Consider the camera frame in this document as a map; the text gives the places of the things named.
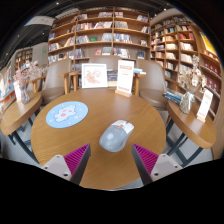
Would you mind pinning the round light blue mouse pad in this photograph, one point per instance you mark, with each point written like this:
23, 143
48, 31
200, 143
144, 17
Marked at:
66, 114

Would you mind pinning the grey computer mouse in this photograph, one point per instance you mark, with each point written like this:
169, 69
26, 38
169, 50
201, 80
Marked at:
115, 137

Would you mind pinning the wooden side table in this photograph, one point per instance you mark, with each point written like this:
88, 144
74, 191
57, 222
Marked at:
18, 111
191, 125

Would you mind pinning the wide wooden bookshelf unit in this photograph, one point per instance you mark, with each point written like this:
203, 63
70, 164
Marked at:
100, 33

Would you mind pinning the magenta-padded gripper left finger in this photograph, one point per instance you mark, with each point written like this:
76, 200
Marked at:
77, 159

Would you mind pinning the glass vase with dried flowers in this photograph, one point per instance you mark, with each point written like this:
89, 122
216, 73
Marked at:
187, 101
25, 93

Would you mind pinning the white sign on wooden base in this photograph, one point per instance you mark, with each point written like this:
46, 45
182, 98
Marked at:
125, 76

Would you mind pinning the small white table sign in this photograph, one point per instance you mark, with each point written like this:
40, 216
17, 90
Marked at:
204, 106
17, 91

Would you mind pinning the dark blue book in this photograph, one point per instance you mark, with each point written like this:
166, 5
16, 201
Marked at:
112, 77

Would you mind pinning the white framed floral picture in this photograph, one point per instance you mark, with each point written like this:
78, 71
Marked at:
94, 76

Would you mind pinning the stack of books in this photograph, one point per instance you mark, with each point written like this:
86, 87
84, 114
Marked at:
173, 96

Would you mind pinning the distant wooden bookshelf unit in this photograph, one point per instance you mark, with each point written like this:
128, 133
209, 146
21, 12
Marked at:
23, 58

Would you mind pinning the angled wooden bookshelf unit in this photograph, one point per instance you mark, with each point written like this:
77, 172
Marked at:
181, 46

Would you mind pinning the teal book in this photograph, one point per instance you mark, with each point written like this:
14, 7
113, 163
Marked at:
138, 70

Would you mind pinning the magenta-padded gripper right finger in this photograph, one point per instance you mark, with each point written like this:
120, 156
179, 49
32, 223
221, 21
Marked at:
146, 159

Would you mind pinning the blue book display stand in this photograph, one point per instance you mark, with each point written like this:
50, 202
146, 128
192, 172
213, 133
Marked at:
6, 88

